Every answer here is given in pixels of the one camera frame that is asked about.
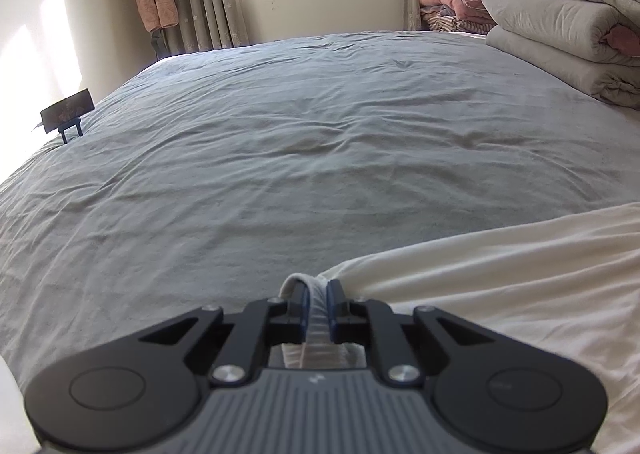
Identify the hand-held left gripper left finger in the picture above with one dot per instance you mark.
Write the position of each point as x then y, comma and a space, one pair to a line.
301, 314

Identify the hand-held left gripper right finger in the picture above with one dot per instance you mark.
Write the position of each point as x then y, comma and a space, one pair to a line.
334, 314

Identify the white pants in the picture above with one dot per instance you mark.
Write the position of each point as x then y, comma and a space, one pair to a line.
500, 284

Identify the dark hanging garment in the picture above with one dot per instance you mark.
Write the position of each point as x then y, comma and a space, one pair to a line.
157, 44

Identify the black device on stand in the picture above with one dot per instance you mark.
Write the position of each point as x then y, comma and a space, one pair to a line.
67, 109

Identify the folded grey quilt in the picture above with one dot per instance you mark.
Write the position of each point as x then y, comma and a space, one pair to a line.
550, 29

